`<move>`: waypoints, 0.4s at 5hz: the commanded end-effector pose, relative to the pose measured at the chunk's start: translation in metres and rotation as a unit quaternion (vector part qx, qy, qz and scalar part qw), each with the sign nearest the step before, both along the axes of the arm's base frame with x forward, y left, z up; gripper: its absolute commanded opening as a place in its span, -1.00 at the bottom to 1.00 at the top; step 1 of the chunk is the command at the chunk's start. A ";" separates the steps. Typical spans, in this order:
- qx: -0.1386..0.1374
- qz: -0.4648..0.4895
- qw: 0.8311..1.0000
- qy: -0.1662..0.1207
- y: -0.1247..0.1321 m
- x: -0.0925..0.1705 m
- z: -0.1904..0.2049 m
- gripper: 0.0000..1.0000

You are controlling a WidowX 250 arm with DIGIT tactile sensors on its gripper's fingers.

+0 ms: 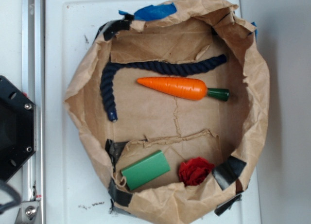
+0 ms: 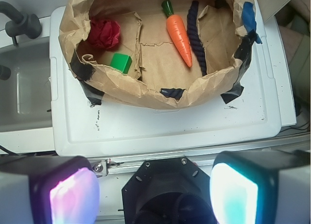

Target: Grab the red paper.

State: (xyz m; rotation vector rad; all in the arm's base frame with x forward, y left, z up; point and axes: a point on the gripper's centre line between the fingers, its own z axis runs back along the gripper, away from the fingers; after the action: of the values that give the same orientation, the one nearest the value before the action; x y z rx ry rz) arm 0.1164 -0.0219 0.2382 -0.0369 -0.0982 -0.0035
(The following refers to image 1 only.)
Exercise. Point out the orange toy carrot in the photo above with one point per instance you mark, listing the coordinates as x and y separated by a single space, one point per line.
186 88

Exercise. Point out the green rectangular block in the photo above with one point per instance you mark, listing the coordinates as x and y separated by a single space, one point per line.
145 170

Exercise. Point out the aluminium frame rail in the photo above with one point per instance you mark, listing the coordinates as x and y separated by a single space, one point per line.
32 208

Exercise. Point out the brown paper bag tray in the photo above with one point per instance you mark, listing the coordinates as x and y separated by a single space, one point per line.
121 122

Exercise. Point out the white plastic board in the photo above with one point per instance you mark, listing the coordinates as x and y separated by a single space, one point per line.
74 193

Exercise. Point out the red paper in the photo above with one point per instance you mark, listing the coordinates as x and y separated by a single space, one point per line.
194 171

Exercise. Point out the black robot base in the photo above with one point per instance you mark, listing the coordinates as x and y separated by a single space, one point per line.
17 129

